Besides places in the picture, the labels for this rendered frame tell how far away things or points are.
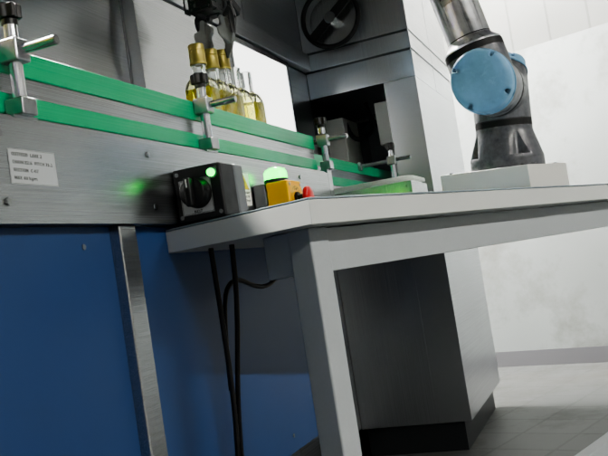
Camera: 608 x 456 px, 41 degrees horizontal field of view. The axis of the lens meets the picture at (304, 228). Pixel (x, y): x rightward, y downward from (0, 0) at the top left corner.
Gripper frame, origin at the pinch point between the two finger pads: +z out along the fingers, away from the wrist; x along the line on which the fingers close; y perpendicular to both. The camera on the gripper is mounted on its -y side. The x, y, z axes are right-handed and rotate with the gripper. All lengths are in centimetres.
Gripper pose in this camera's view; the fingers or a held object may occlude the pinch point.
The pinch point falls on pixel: (221, 54)
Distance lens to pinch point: 187.0
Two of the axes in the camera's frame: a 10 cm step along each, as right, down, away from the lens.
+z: 1.6, 9.9, -0.5
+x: 9.0, -1.6, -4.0
